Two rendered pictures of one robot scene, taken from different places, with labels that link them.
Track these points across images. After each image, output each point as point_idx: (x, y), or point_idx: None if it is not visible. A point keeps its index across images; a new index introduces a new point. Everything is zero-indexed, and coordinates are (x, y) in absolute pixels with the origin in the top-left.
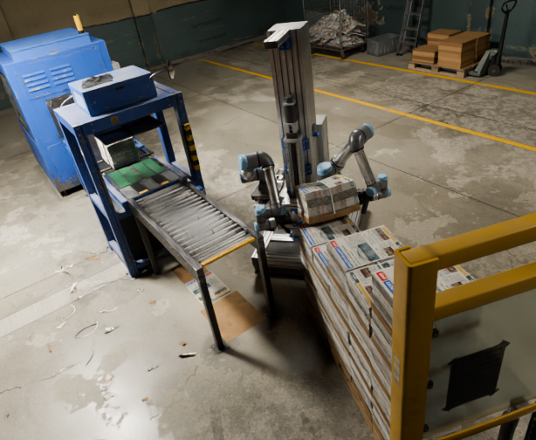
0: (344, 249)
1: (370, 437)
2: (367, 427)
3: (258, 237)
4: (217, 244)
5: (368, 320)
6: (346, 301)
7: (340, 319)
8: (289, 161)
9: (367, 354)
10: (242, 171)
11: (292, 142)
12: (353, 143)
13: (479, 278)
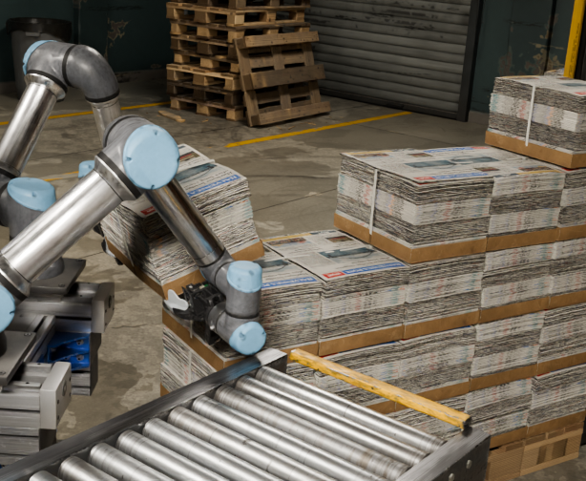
0: (434, 174)
1: (527, 478)
2: (510, 480)
3: (278, 352)
4: (339, 415)
5: (555, 207)
6: (479, 258)
7: (442, 342)
8: None
9: (534, 294)
10: (9, 271)
11: None
12: (112, 73)
13: (103, 358)
